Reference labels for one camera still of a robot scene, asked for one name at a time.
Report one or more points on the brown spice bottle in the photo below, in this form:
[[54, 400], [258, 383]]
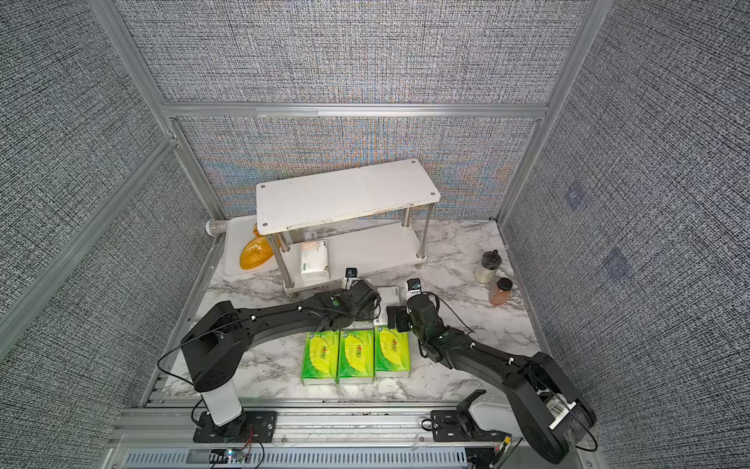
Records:
[[501, 291]]

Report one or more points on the green tissue pack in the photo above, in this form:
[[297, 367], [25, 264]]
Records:
[[321, 358], [356, 356], [392, 353]]

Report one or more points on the white two-tier shelf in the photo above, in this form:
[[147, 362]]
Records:
[[361, 214]]

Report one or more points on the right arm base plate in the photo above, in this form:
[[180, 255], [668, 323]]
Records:
[[459, 425]]

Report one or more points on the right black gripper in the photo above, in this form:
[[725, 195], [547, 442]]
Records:
[[401, 314]]

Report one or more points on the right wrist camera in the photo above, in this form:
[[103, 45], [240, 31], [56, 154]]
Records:
[[413, 287]]

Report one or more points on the clear shaker black lid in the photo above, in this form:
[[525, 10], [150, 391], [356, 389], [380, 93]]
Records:
[[488, 267]]

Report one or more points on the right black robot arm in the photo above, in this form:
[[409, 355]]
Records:
[[550, 412]]

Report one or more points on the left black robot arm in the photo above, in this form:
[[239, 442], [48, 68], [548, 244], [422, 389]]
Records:
[[214, 347]]

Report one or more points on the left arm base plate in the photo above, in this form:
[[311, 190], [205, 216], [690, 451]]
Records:
[[252, 426]]

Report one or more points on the aluminium front rail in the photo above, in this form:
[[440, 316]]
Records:
[[309, 434]]

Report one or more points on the white tissue pack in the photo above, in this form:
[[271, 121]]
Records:
[[314, 261], [389, 297]]

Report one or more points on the orange bread loaf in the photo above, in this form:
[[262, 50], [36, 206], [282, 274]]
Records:
[[255, 254]]

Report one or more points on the grey tube end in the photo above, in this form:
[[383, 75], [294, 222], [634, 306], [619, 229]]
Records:
[[216, 227]]

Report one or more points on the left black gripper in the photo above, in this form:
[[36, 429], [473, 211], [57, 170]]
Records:
[[370, 314]]

